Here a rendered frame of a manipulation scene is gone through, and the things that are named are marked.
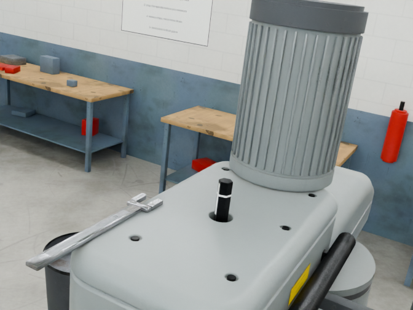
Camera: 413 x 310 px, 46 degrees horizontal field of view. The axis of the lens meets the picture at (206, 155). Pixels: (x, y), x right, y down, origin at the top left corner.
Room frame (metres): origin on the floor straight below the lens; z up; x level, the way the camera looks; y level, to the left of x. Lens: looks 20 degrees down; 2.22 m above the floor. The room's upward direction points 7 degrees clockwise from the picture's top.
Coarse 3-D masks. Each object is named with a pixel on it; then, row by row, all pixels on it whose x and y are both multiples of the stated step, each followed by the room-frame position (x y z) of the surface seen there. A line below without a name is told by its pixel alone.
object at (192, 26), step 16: (128, 0) 5.96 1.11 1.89; (144, 0) 5.86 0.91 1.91; (160, 0) 5.76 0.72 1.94; (176, 0) 5.66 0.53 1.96; (192, 0) 5.57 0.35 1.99; (208, 0) 5.48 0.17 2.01; (128, 16) 5.95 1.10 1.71; (144, 16) 5.85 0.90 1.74; (160, 16) 5.75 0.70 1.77; (176, 16) 5.65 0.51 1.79; (192, 16) 5.56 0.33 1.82; (208, 16) 5.47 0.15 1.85; (144, 32) 5.84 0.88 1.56; (160, 32) 5.74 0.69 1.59; (176, 32) 5.65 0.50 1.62; (192, 32) 5.55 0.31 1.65; (208, 32) 5.46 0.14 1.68
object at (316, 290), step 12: (336, 240) 0.81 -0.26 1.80; (348, 240) 0.81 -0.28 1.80; (324, 252) 0.75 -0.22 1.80; (336, 252) 0.76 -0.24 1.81; (348, 252) 0.78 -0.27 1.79; (324, 264) 0.71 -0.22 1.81; (336, 264) 0.72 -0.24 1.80; (312, 276) 0.68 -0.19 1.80; (324, 276) 0.68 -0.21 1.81; (336, 276) 0.71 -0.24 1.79; (312, 288) 0.64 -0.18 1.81; (324, 288) 0.65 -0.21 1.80; (300, 300) 0.61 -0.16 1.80; (312, 300) 0.61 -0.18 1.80
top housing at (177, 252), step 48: (192, 192) 0.75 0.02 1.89; (240, 192) 0.77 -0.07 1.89; (288, 192) 0.80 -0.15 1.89; (96, 240) 0.56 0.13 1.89; (144, 240) 0.57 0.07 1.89; (192, 240) 0.59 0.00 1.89; (240, 240) 0.60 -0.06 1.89; (288, 240) 0.62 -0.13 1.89; (96, 288) 0.50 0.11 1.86; (144, 288) 0.48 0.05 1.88; (192, 288) 0.48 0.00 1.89; (240, 288) 0.49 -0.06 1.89; (288, 288) 0.59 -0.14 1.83
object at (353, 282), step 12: (360, 252) 1.22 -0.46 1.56; (348, 264) 1.14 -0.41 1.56; (360, 264) 1.15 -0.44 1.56; (372, 264) 1.16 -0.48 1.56; (348, 276) 1.09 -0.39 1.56; (360, 276) 1.09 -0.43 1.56; (372, 276) 1.10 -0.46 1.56; (336, 288) 1.02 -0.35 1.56; (348, 288) 1.03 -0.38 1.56; (360, 288) 1.05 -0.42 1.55; (360, 300) 1.06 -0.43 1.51
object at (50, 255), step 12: (132, 204) 0.66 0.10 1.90; (144, 204) 0.67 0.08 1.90; (156, 204) 0.67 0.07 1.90; (120, 216) 0.62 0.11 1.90; (132, 216) 0.64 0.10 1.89; (96, 228) 0.58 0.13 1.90; (108, 228) 0.59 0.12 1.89; (72, 240) 0.54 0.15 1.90; (84, 240) 0.55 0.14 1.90; (48, 252) 0.51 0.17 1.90; (60, 252) 0.51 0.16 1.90; (36, 264) 0.48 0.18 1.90; (48, 264) 0.49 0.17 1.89
